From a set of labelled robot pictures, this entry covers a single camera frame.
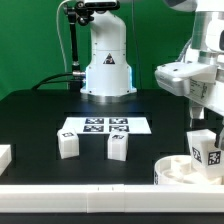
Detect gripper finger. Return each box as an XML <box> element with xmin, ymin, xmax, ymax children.
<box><xmin>215</xmin><ymin>128</ymin><xmax>224</xmax><ymax>150</ymax></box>
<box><xmin>189</xmin><ymin>101</ymin><xmax>204</xmax><ymax>129</ymax></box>

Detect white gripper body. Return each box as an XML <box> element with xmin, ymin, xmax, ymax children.
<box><xmin>187</xmin><ymin>69</ymin><xmax>224</xmax><ymax>117</ymax></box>

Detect white round stool seat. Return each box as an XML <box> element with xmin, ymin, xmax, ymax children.
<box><xmin>154</xmin><ymin>155</ymin><xmax>222</xmax><ymax>185</ymax></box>

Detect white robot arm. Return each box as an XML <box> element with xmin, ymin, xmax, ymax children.
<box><xmin>81</xmin><ymin>0</ymin><xmax>224</xmax><ymax>150</ymax></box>

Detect white marker sheet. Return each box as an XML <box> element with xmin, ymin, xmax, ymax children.
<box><xmin>63</xmin><ymin>117</ymin><xmax>151</xmax><ymax>134</ymax></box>

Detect white front fence bar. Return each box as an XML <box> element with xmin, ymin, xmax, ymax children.
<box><xmin>0</xmin><ymin>185</ymin><xmax>224</xmax><ymax>213</ymax></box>

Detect white fence bar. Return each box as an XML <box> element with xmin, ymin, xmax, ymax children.
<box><xmin>0</xmin><ymin>185</ymin><xmax>224</xmax><ymax>213</ymax></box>
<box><xmin>0</xmin><ymin>145</ymin><xmax>12</xmax><ymax>176</ymax></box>

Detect white left fence bar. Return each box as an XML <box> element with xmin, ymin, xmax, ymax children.
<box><xmin>0</xmin><ymin>145</ymin><xmax>12</xmax><ymax>176</ymax></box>

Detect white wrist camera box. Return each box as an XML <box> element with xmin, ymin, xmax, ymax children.
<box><xmin>155</xmin><ymin>62</ymin><xmax>217</xmax><ymax>96</ymax></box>

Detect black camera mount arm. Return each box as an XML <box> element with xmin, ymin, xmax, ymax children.
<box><xmin>64</xmin><ymin>1</ymin><xmax>93</xmax><ymax>77</ymax></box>

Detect white cable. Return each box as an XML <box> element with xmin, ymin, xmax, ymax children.
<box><xmin>55</xmin><ymin>0</ymin><xmax>73</xmax><ymax>73</ymax></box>

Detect black cable bundle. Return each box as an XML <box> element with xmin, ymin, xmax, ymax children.
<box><xmin>31</xmin><ymin>73</ymin><xmax>86</xmax><ymax>91</ymax></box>

